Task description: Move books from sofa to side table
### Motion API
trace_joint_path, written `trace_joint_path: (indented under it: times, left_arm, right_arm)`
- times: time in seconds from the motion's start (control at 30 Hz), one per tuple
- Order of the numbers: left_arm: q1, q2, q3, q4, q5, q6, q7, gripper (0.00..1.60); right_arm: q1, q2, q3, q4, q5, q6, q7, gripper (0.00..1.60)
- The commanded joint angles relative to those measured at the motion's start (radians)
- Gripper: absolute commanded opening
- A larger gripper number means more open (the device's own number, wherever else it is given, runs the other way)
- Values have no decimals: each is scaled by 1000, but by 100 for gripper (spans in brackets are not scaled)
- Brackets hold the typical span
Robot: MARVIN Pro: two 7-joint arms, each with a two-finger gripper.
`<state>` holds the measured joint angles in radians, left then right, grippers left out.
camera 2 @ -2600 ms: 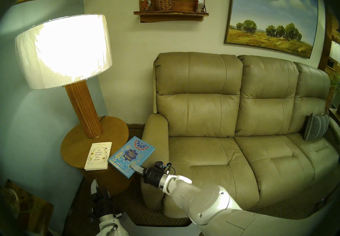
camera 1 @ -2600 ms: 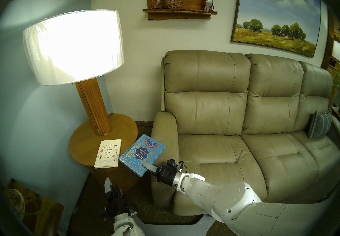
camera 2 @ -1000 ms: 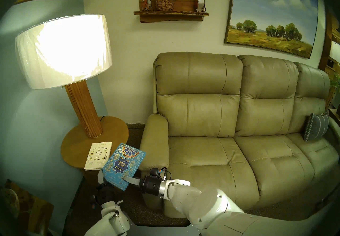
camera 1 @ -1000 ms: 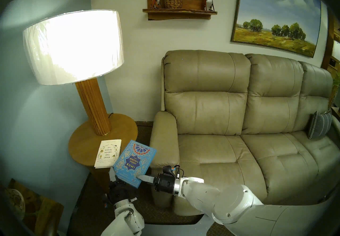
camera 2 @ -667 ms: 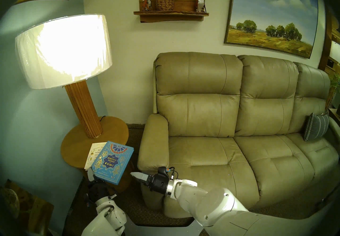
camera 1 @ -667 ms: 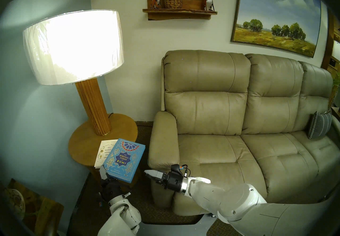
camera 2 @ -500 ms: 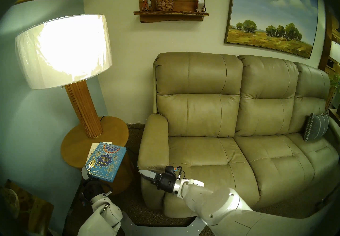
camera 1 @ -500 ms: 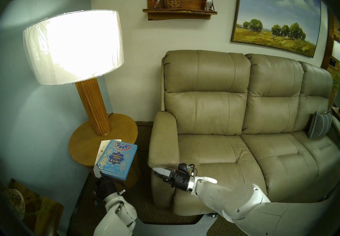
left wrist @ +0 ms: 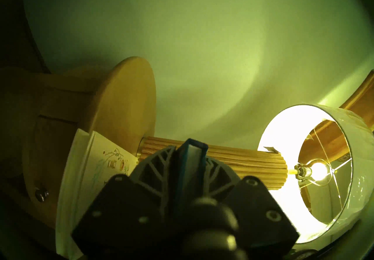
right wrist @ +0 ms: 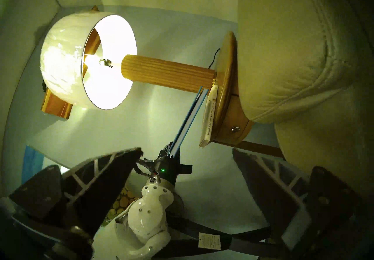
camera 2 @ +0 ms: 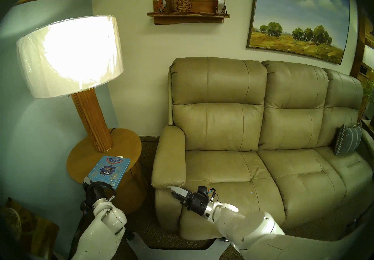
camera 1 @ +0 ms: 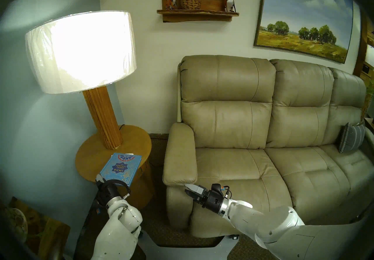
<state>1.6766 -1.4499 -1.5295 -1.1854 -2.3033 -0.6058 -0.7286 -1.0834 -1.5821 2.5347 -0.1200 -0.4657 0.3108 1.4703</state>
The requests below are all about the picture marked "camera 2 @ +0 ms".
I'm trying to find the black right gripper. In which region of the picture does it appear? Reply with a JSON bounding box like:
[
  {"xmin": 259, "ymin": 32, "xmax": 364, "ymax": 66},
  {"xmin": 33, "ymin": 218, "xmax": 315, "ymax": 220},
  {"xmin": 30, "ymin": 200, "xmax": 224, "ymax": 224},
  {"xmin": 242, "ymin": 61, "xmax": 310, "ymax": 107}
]
[{"xmin": 170, "ymin": 186, "xmax": 209, "ymax": 216}]

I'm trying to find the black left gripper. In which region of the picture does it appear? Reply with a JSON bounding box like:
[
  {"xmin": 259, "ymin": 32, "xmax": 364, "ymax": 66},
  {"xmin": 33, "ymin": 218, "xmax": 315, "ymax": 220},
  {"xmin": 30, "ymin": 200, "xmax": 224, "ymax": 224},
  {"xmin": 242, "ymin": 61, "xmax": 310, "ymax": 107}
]
[{"xmin": 83, "ymin": 176, "xmax": 114, "ymax": 204}]

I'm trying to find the blue Rumi poems book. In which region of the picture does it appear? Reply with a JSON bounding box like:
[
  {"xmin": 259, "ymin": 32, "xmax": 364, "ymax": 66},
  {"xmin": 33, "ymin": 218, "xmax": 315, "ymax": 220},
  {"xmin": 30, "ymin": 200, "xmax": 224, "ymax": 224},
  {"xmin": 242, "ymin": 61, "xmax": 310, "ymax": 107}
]
[{"xmin": 87, "ymin": 156, "xmax": 131, "ymax": 190}]

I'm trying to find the beige leather sofa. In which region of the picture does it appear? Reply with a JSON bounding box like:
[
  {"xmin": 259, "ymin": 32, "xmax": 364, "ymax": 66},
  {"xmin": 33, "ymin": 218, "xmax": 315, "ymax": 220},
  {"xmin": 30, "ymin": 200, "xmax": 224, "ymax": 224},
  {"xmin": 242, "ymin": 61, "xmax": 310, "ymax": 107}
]
[{"xmin": 151, "ymin": 57, "xmax": 374, "ymax": 241}]

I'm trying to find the round wooden side table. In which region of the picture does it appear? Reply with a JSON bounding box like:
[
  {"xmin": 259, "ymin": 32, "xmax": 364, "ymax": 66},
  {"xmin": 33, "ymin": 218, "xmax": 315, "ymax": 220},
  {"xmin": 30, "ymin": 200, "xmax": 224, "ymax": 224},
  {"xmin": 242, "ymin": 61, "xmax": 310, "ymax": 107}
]
[{"xmin": 67, "ymin": 128, "xmax": 146, "ymax": 214}]

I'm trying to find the decorated wooden board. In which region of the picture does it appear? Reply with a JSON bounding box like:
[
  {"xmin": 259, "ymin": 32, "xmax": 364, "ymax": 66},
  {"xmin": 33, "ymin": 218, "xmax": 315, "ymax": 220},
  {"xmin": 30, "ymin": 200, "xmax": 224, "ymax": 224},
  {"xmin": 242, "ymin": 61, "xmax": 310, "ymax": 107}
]
[{"xmin": 0, "ymin": 197, "xmax": 60, "ymax": 242}]

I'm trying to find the pale round plate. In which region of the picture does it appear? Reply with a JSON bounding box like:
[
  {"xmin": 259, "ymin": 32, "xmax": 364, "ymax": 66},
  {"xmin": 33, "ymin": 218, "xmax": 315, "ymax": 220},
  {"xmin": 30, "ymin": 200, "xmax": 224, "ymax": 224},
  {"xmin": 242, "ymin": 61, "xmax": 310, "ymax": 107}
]
[{"xmin": 0, "ymin": 207, "xmax": 22, "ymax": 233}]

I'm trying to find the wooden lamp with white shade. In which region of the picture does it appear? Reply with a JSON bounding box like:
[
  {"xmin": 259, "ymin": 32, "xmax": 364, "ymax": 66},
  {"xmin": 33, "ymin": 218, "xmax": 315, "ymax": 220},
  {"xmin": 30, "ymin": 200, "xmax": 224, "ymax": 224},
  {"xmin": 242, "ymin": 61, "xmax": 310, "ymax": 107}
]
[{"xmin": 16, "ymin": 15, "xmax": 124, "ymax": 152}]

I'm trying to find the grey striped cushion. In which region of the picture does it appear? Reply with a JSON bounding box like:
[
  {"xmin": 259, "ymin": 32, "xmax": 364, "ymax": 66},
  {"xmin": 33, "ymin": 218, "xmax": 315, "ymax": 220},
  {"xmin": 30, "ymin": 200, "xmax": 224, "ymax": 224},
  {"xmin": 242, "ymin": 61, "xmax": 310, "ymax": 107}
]
[{"xmin": 334, "ymin": 124, "xmax": 363, "ymax": 156}]

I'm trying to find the leafy green houseplant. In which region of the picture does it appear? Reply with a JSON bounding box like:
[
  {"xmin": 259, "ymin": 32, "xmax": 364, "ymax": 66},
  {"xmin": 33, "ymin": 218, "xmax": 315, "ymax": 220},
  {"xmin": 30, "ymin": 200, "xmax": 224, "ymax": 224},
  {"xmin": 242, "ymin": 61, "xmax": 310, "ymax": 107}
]
[{"xmin": 358, "ymin": 80, "xmax": 374, "ymax": 128}]

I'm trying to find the framed landscape painting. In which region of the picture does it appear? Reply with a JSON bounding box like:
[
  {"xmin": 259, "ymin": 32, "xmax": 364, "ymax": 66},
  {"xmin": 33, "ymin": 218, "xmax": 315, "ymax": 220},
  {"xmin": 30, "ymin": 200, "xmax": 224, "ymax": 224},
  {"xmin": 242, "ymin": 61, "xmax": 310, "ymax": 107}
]
[{"xmin": 246, "ymin": 0, "xmax": 351, "ymax": 65}]

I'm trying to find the wooden cabinet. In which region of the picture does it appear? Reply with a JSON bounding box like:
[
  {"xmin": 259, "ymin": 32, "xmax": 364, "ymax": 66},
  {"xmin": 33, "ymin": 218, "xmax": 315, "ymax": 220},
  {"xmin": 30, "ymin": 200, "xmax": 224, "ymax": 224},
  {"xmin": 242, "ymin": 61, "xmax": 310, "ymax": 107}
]
[{"xmin": 349, "ymin": 14, "xmax": 374, "ymax": 87}]

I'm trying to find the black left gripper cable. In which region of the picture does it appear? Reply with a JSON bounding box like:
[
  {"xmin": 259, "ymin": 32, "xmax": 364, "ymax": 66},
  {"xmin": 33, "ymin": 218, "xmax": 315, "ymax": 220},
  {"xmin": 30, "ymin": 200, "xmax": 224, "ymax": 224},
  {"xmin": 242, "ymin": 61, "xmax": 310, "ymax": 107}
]
[{"xmin": 88, "ymin": 182, "xmax": 117, "ymax": 200}]

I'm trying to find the live-edge wooden wall shelf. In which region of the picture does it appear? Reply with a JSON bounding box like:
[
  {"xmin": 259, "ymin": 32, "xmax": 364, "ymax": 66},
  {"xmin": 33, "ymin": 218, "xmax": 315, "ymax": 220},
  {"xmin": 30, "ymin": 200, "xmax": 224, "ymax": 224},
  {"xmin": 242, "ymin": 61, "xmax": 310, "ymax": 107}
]
[{"xmin": 147, "ymin": 0, "xmax": 230, "ymax": 25}]

